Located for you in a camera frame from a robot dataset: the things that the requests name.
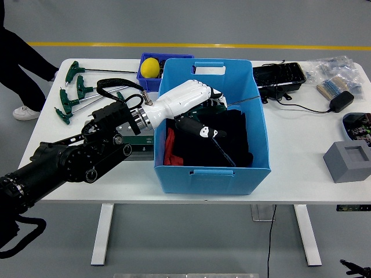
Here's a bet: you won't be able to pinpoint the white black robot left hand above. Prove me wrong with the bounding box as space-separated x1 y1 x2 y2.
144 79 229 140

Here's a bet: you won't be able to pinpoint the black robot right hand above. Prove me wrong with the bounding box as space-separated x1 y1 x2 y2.
339 259 371 278

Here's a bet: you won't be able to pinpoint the grey metal wrench holder stand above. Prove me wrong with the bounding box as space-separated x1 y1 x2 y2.
83 117 155 162

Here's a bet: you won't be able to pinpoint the large green T-handle hex wrench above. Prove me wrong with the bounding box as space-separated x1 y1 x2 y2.
179 111 237 168

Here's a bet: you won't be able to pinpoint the large light blue storage box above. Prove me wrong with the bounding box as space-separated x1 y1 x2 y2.
153 58 272 195

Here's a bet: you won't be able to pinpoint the small dark blue bin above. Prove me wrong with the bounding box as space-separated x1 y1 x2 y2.
136 52 195 93

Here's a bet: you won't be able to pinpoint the yellow ball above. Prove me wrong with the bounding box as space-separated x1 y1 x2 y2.
141 57 161 79

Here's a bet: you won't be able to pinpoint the red cloth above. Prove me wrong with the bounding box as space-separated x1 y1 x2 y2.
163 127 185 166

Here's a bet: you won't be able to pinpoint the white table leg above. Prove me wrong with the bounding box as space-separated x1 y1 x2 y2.
90 203 115 266
293 204 322 267

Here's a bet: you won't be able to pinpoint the black table control panel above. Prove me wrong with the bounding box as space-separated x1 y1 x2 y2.
336 204 371 212

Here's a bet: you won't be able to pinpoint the black cloth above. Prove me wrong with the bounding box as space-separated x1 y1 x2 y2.
165 101 254 168

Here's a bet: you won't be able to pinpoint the grey block with square recess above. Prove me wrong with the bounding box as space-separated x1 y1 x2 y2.
323 141 371 184

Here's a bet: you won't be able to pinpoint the black plastic tray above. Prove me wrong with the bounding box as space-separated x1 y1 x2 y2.
252 62 307 104

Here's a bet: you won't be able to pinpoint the light blue parts bowl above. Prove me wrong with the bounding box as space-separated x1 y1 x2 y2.
342 112 371 145

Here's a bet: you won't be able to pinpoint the taped resistor strip bundle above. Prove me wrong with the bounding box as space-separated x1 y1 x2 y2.
317 76 350 101

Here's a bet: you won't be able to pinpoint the clear plastic component bags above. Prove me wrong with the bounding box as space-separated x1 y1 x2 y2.
304 56 365 101

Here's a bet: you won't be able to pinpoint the black power adapter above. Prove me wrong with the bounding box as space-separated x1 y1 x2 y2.
329 91 355 114

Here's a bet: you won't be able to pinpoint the person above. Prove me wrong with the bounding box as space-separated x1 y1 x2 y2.
0 0 60 121

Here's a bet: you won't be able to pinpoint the black hanging cable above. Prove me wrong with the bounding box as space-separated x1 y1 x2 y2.
266 204 278 278

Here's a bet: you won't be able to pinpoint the grey metal table bracket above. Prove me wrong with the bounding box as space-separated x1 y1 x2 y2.
250 204 276 222

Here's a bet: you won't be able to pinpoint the black adapter cord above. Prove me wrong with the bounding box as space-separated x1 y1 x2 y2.
262 60 333 114

